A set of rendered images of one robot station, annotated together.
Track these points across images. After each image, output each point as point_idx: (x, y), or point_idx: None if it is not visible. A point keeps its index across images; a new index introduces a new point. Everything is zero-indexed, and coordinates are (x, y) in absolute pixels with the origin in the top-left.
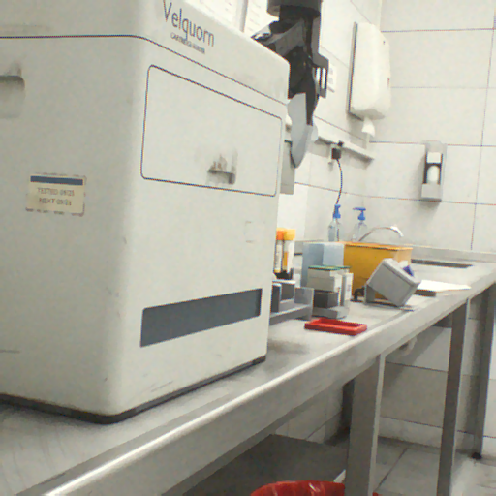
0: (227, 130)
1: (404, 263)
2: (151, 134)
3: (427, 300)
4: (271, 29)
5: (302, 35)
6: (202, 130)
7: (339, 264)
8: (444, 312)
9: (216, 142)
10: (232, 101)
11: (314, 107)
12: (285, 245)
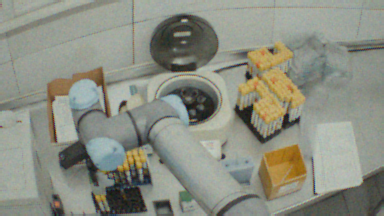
0: (13, 212)
1: (290, 184)
2: None
3: (294, 203)
4: (73, 149)
5: (86, 156)
6: (4, 213)
7: (247, 174)
8: (327, 196)
9: (10, 214)
10: (12, 208)
11: (94, 183)
12: (264, 125)
